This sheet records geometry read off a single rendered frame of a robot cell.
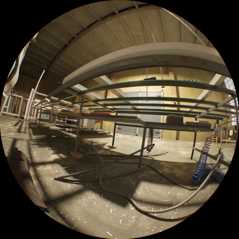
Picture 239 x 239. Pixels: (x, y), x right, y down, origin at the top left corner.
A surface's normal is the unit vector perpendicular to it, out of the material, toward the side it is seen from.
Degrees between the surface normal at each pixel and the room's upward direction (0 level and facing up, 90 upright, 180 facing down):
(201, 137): 90
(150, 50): 180
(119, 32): 180
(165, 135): 90
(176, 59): 90
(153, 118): 90
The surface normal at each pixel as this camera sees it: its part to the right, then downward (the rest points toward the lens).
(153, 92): -0.44, -0.15
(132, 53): -0.12, 0.99
